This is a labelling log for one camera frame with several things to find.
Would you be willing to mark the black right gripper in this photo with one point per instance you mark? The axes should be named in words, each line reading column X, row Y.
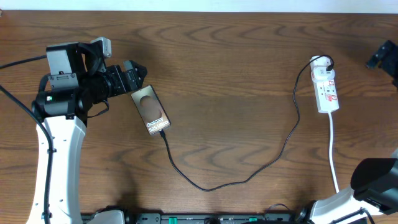
column 390, row 63

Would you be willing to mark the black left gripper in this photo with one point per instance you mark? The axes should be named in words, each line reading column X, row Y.
column 122, row 85

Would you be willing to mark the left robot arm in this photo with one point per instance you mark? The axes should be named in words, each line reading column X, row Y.
column 78, row 79

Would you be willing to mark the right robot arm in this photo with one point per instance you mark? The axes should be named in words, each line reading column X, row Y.
column 373, row 186

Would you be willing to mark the white power strip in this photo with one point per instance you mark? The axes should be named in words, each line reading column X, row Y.
column 325, row 90

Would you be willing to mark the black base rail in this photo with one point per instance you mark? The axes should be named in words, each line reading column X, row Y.
column 124, row 216

